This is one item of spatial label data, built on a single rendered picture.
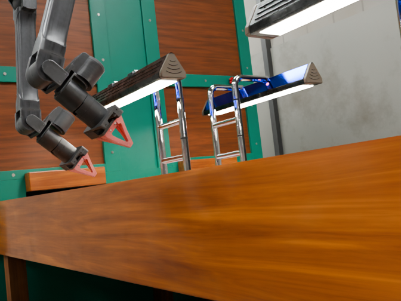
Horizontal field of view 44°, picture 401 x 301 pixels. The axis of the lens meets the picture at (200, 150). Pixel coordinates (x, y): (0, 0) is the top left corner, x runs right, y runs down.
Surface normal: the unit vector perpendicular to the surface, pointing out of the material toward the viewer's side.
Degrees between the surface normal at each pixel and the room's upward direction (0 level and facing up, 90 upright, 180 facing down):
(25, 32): 87
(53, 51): 88
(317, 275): 90
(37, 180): 90
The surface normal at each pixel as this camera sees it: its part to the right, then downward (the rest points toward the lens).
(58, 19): 0.56, -0.15
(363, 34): -0.78, 0.04
